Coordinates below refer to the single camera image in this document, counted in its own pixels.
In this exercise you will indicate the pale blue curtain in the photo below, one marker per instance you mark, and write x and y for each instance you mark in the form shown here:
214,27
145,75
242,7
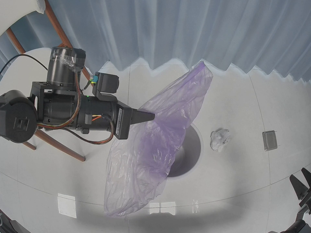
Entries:
170,20

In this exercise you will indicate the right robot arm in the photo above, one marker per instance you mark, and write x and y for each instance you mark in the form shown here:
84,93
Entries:
295,227

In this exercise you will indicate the white trash bin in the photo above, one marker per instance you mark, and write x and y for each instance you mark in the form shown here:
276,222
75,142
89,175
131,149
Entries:
192,152

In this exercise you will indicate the crumpled white plastic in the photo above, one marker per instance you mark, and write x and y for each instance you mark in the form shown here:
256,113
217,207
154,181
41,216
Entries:
220,139

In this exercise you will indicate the purple plastic bag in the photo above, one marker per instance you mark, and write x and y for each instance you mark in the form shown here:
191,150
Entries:
150,154

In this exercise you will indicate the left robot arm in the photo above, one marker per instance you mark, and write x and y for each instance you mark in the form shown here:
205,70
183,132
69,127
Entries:
18,120

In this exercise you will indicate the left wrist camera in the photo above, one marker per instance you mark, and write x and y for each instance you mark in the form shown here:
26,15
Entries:
108,82

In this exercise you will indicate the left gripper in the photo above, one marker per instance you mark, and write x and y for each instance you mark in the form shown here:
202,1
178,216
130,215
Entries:
97,108

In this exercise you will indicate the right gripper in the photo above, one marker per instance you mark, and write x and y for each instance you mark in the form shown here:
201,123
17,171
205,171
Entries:
306,199

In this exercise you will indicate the white cushioned wooden chair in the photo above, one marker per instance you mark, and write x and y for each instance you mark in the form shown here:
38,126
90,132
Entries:
14,6

